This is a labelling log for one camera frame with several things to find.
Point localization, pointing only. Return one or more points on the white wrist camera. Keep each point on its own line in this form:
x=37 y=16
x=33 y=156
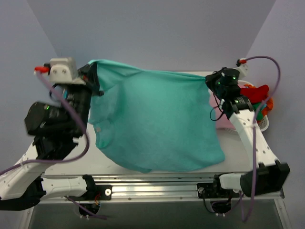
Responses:
x=60 y=70
x=241 y=66

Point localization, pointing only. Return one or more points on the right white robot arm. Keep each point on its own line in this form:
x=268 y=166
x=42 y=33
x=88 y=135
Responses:
x=268 y=174

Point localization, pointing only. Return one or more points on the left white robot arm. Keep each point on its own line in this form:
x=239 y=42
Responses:
x=23 y=186

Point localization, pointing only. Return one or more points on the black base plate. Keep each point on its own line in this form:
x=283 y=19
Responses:
x=100 y=192
x=207 y=190

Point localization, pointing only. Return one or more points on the orange t shirt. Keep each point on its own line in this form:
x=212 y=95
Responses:
x=268 y=107

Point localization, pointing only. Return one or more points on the aluminium rail frame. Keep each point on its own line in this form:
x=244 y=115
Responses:
x=148 y=188

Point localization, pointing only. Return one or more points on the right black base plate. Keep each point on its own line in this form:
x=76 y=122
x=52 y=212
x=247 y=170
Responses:
x=207 y=190

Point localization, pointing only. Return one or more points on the red t shirt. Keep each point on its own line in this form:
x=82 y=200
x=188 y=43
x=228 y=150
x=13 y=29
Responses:
x=255 y=94

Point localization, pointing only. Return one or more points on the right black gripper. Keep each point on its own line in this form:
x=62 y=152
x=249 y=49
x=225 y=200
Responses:
x=212 y=81

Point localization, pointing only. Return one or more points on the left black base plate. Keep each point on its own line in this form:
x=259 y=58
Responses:
x=100 y=192

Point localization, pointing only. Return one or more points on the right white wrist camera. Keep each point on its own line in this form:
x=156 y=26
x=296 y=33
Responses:
x=241 y=66

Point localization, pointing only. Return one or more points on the mint green t shirt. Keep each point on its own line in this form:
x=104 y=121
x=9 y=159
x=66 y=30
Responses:
x=154 y=120

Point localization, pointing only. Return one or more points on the pink t shirt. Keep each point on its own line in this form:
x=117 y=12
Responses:
x=223 y=122

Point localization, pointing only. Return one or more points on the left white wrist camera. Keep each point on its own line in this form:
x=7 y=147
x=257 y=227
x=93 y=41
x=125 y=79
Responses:
x=60 y=70

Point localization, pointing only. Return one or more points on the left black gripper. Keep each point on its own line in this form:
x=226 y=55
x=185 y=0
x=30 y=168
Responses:
x=90 y=78

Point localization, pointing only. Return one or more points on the white plastic laundry basket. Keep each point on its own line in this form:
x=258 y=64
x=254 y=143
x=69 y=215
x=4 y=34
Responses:
x=263 y=121

